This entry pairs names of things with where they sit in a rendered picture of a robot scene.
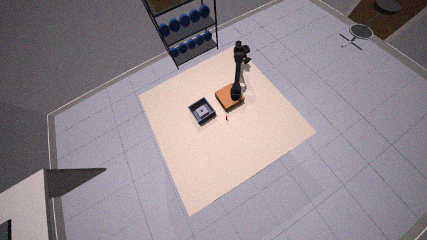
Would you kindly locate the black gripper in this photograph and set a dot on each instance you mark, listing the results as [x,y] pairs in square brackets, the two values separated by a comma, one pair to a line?
[246,60]

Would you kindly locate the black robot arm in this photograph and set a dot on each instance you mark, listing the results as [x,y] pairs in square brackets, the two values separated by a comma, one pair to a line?
[239,53]

